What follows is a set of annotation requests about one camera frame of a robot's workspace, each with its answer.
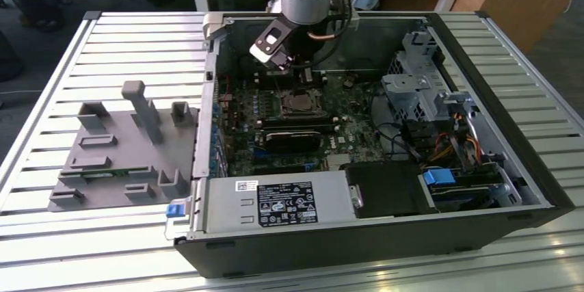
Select metal socket cover frame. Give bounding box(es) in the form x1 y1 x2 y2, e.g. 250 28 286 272
278 89 325 117

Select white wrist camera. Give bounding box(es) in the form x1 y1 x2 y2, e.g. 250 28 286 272
247 18 293 68

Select black plastic shroud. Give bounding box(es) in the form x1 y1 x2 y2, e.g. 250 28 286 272
339 161 437 220

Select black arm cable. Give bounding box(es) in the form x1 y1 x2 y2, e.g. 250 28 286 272
313 0 365 67

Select blue case latch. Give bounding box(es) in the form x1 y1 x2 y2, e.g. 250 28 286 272
166 202 189 219

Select dark chair base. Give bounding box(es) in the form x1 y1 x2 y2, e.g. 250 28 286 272
18 0 65 31

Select green RAM stick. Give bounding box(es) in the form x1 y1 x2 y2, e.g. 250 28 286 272
81 168 151 178

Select grey power supply unit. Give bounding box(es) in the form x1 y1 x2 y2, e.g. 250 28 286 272
199 170 357 234

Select CPU socket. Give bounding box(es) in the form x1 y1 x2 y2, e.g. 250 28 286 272
275 88 327 118

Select black graphics card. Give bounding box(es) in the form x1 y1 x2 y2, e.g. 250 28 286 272
261 129 322 155

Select green motherboard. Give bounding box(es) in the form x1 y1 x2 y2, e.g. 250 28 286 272
211 72 389 176

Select silver chipset heatsink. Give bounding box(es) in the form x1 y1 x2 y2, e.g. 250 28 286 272
325 154 350 170

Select grey parts rack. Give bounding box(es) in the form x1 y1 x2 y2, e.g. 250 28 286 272
47 79 201 213

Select silver drive cage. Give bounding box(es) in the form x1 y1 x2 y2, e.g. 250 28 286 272
379 30 457 124

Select grey case corner handle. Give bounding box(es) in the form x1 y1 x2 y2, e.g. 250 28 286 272
201 12 229 42

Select coloured wire bundle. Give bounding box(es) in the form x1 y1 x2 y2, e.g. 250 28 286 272
430 131 483 163

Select blue disk carrier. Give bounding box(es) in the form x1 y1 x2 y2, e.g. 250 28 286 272
421 168 457 189

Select black open PC case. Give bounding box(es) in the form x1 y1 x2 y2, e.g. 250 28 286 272
171 10 577 280

